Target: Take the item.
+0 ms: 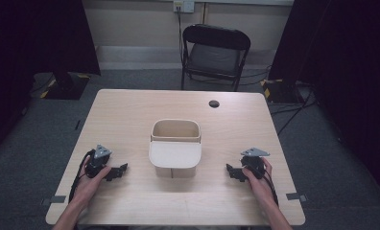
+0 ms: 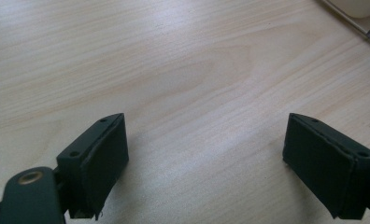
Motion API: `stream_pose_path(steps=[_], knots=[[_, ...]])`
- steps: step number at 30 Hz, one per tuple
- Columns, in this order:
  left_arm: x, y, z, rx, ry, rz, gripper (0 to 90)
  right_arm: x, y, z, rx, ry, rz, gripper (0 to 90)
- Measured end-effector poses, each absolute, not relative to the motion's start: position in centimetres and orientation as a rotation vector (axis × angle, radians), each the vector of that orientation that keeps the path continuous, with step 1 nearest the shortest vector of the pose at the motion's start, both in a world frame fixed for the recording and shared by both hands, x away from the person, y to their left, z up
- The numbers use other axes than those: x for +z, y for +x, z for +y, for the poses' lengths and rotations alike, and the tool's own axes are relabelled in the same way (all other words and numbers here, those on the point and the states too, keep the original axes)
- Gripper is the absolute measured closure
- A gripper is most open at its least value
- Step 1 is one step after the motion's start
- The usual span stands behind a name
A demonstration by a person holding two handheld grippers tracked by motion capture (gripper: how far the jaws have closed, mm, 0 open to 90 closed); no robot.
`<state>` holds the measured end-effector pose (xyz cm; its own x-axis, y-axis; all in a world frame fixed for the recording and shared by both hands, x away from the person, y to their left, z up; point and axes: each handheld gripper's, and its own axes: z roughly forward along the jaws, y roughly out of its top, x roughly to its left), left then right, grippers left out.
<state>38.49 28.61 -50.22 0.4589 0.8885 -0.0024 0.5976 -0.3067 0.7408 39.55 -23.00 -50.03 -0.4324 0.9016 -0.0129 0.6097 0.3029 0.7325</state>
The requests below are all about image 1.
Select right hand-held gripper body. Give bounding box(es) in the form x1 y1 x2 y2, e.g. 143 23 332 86
240 147 271 180

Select dark curtain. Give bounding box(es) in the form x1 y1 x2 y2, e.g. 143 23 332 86
268 0 380 205
0 0 102 161

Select person's left hand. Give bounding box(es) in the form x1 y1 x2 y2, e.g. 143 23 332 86
70 155 112 211

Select black wall socket cable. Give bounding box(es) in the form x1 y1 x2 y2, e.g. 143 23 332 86
177 6 185 66

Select grey tape strip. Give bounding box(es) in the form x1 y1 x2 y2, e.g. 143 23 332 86
285 192 308 203
39 195 68 207

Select person's right hand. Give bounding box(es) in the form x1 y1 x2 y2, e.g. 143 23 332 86
242 157 277 207

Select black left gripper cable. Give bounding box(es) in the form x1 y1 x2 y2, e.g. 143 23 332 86
68 149 96 204

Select black folding chair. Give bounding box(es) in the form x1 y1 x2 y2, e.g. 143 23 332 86
180 23 252 92

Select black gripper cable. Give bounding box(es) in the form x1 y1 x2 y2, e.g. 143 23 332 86
68 149 96 204
262 168 279 206

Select black stand base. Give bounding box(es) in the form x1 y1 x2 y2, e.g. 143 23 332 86
260 78 308 105
30 71 92 101

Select black floor cables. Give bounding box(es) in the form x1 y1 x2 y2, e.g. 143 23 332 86
269 85 319 136

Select white wall socket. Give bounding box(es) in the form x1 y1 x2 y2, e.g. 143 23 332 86
173 0 196 14

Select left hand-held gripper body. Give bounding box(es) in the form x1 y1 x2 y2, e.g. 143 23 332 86
84 144 113 179

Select beige storage box with lid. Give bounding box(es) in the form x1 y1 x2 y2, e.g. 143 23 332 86
148 118 202 179

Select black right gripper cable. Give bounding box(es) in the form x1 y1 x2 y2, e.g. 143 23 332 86
262 168 279 206

